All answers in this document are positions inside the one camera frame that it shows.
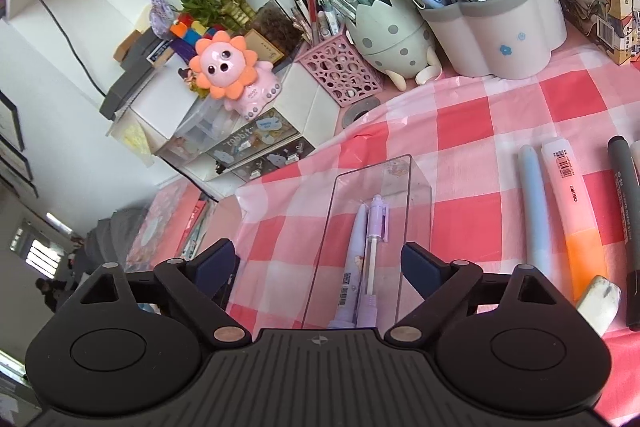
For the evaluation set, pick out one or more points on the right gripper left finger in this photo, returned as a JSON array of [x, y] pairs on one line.
[[188, 291]]

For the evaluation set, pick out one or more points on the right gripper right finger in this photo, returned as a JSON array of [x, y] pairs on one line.
[[446, 289]]

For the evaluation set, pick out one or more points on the lilac barcode pen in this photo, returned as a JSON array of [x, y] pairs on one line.
[[345, 315]]

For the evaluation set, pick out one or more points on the clear plastic organizer tray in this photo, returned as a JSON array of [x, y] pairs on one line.
[[409, 195]]

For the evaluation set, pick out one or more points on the light blue highlighter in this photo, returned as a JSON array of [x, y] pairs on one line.
[[536, 213]]

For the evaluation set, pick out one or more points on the orange highlighter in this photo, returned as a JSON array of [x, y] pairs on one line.
[[584, 248]]

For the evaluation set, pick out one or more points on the black marker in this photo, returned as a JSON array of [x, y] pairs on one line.
[[627, 190]]

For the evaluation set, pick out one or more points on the pink storage box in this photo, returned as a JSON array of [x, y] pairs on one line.
[[170, 220]]

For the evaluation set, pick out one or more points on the white used eraser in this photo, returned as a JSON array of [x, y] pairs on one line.
[[599, 304]]

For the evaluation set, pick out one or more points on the white drawer organizer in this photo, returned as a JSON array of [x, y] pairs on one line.
[[216, 147]]

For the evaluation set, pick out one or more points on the pink checkered tablecloth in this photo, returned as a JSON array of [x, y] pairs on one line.
[[464, 134]]

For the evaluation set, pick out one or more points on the pink lion toy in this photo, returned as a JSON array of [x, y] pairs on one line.
[[230, 72]]

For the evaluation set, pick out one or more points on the black box on drawers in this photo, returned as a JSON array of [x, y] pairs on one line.
[[139, 56]]

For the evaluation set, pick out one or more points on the pink perforated pen holder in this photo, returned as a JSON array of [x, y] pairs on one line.
[[341, 71]]

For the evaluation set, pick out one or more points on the green egg pen holder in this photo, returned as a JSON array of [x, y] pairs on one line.
[[395, 40]]

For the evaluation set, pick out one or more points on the colourful puzzle cube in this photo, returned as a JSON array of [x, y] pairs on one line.
[[186, 32]]

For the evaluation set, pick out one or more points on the white flower pen holder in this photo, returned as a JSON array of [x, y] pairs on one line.
[[510, 39]]

